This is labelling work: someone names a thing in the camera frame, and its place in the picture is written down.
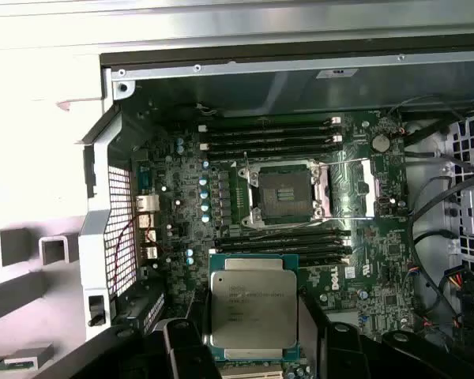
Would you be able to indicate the green motherboard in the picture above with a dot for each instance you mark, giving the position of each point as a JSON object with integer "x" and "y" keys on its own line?
{"x": 379, "y": 245}

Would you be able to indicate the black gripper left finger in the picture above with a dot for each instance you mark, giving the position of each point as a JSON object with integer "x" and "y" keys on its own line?
{"x": 181, "y": 355}

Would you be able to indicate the silver network port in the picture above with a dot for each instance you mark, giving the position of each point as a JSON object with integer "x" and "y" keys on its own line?
{"x": 147, "y": 203}

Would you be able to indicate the grey parts rack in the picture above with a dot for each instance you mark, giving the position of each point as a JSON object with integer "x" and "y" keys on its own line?
{"x": 19, "y": 246}

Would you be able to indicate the black silver PC case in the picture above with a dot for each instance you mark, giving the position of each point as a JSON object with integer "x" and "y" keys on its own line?
{"x": 260, "y": 65}

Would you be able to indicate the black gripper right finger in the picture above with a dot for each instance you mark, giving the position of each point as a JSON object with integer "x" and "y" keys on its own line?
{"x": 339, "y": 355}

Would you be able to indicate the metal socket cover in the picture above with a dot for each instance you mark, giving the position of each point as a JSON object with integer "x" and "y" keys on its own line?
{"x": 370, "y": 185}

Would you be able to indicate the round coin battery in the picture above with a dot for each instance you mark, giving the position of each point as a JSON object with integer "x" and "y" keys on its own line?
{"x": 380, "y": 143}

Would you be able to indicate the pale expansion slot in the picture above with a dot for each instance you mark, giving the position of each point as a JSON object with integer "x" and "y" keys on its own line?
{"x": 249, "y": 372}

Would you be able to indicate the black RAM slot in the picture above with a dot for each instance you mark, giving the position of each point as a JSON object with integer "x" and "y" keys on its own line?
{"x": 268, "y": 132}
{"x": 284, "y": 235}
{"x": 268, "y": 151}
{"x": 268, "y": 142}
{"x": 268, "y": 123}
{"x": 324, "y": 257}
{"x": 284, "y": 242}
{"x": 324, "y": 248}

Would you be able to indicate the silver green CPU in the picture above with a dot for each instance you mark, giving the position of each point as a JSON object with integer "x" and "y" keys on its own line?
{"x": 253, "y": 300}

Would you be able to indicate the CPU socket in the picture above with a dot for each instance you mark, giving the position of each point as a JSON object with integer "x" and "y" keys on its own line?
{"x": 284, "y": 193}

